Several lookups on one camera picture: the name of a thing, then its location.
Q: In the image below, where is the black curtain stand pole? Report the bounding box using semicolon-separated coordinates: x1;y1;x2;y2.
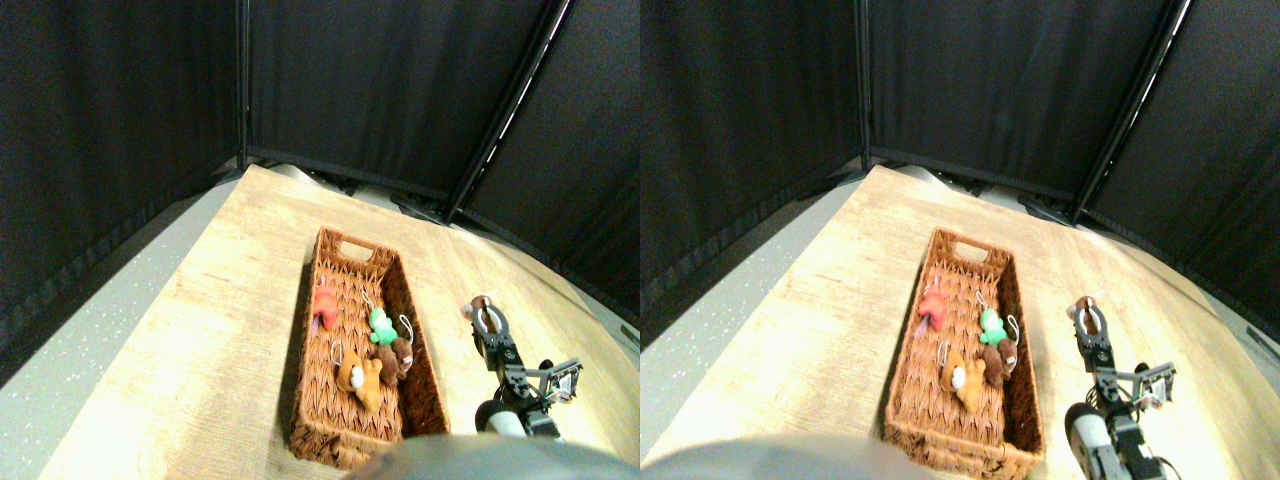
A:
1065;0;1197;223
852;0;873;169
234;0;251;169
440;0;577;221

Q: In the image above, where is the red plush toy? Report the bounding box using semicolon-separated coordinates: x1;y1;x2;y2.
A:
919;282;952;332
311;284;342;332

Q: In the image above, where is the green plush toy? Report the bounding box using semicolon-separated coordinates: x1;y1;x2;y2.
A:
360;293;400;347
972;293;1010;347

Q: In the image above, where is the dark brown plush toy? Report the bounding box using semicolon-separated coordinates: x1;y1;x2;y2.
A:
985;315;1022;390
377;315;417;387

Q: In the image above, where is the black bracket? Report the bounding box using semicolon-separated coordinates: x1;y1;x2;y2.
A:
1128;361;1177;407

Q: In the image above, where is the orange bear plush toy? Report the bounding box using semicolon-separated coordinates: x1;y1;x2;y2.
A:
935;340;990;414
328;340;387;414

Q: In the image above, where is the brown wicker basket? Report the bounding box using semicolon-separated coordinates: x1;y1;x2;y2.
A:
883;228;1046;479
288;227;451;471

